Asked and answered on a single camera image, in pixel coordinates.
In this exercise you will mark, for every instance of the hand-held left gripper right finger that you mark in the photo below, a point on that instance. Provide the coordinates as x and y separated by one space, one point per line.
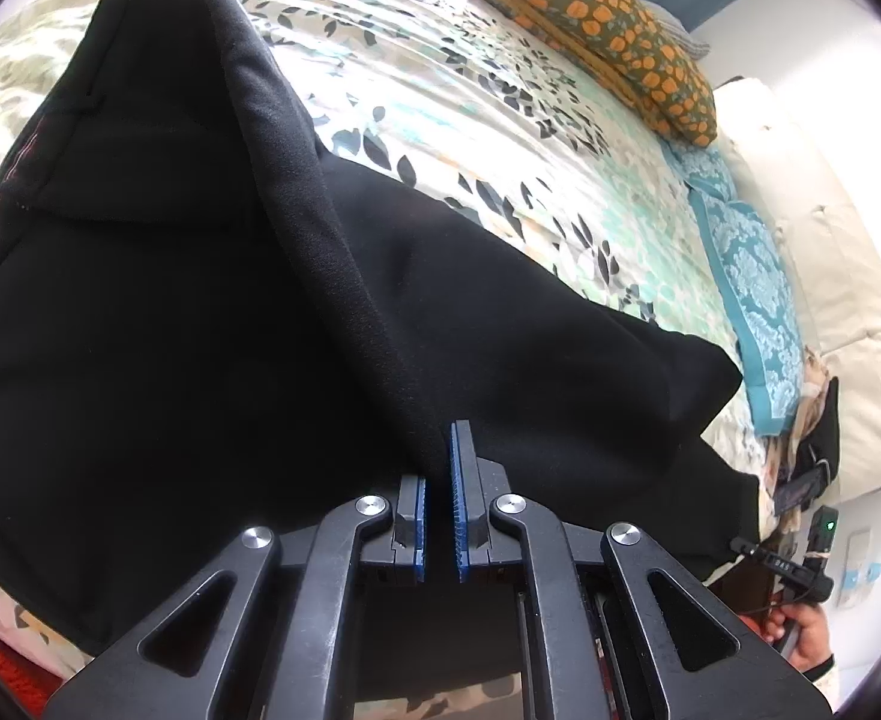
461 510

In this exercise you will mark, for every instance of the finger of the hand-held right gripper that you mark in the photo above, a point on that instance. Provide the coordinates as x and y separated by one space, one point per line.
770 561

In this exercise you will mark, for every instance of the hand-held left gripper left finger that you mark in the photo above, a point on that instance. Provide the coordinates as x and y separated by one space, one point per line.
419 540

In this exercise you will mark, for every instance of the black pants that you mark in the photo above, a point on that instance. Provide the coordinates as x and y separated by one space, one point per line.
185 315

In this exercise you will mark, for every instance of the person's right hand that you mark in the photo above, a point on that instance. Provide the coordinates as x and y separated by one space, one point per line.
804 634

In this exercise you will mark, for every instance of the black cloth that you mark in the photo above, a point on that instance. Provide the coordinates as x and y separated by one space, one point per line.
824 424

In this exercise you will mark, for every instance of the beige patterned cloth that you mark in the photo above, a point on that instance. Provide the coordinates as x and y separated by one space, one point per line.
812 382

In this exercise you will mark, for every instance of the teal damask pillow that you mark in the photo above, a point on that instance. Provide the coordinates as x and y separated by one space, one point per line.
759 300

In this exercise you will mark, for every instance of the cream padded headboard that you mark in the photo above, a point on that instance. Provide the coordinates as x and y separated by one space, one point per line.
838 255

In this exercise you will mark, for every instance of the light blue patterned pillow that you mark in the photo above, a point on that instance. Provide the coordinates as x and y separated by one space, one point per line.
703 169

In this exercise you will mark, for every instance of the leaf print bed sheet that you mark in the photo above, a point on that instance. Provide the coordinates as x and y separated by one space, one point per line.
448 90

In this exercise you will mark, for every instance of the orange floral folded blanket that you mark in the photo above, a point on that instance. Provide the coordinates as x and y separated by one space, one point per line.
598 22

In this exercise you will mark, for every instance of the white wall socket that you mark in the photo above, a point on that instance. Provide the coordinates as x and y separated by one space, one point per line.
859 566

